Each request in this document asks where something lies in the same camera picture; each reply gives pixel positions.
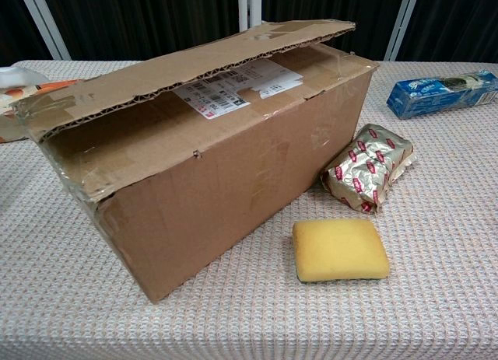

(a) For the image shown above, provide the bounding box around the brown cardboard box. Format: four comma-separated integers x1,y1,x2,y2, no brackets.
10,18,381,305

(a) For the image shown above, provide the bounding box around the gold foil snack packet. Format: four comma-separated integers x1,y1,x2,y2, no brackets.
320,123,417,215

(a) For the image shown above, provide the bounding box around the yellow sponge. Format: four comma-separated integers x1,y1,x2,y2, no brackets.
292,218,391,284

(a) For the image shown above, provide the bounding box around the black pleated curtain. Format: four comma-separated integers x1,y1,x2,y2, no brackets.
261,0,408,61
38,0,240,61
0,0,54,68
396,0,498,64

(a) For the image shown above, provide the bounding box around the blue cookie pack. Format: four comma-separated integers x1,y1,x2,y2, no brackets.
386,68,498,121

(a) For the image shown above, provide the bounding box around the orange biscuit box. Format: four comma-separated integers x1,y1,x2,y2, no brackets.
0,79,85,144

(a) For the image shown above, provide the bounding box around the beige waffle tablecloth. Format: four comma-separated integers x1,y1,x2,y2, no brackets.
0,59,498,360

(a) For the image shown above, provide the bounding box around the white tissue pack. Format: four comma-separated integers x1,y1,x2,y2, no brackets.
0,66,50,91

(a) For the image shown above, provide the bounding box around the white frame post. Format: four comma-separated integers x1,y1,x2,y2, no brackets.
17,0,72,61
237,0,262,33
383,0,422,61

